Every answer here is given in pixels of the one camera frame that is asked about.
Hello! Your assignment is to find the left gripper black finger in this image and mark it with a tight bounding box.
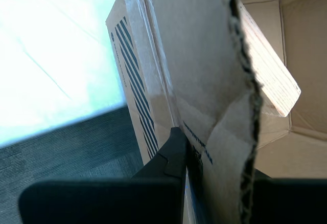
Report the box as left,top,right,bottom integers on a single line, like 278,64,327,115
19,127,189,224
251,169,327,224

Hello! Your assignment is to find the light wooden block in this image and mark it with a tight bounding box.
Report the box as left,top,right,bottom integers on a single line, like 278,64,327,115
240,4,301,119

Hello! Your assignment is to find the brown cardboard box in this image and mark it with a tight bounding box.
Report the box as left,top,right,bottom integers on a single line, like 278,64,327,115
106,0,327,224

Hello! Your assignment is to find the white plastic table cover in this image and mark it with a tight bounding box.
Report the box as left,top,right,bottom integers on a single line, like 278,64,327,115
0,0,128,148

